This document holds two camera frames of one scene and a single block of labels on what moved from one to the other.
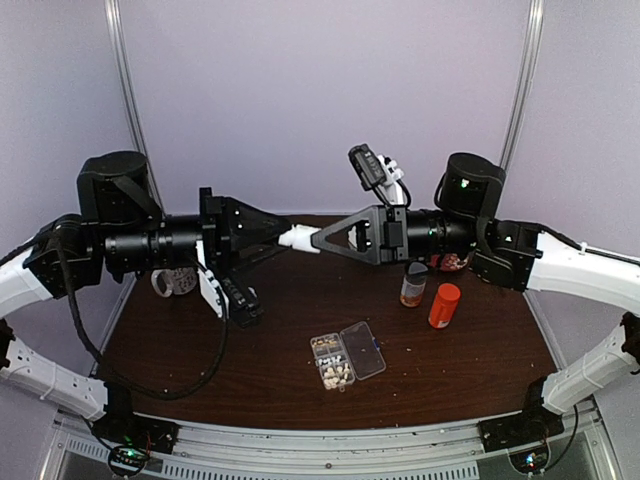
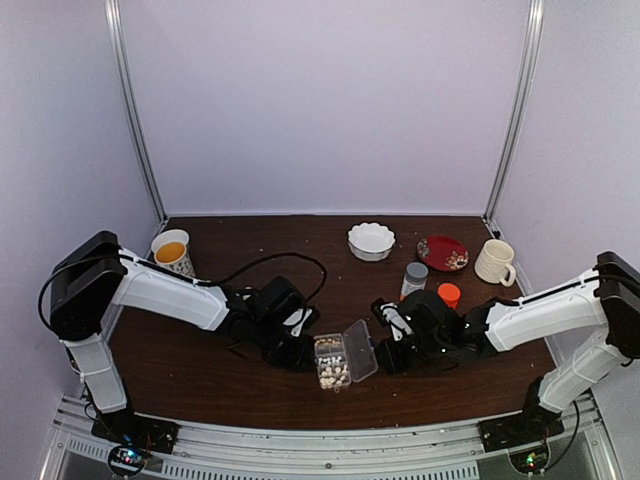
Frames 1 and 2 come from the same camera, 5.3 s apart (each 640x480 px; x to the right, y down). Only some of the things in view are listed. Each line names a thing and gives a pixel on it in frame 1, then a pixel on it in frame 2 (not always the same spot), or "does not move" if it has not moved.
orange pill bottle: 444,306 does not move
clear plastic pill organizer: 350,355 does not move
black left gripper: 225,231 → 297,360
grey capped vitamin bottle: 413,284 does not move
